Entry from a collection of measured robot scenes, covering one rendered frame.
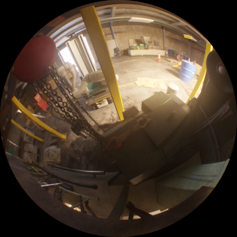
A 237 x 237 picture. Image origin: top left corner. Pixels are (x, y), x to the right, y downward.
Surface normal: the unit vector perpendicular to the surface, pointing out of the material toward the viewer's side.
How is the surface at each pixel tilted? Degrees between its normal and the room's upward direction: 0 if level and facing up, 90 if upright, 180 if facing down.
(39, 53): 90
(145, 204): 0
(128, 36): 90
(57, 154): 65
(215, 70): 86
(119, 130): 0
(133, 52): 90
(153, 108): 0
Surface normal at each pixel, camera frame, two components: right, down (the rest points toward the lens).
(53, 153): 0.72, -0.61
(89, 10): 0.16, 0.82
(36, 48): 0.83, 0.37
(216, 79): -0.98, 0.22
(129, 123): -0.19, -0.51
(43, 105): 0.96, 0.05
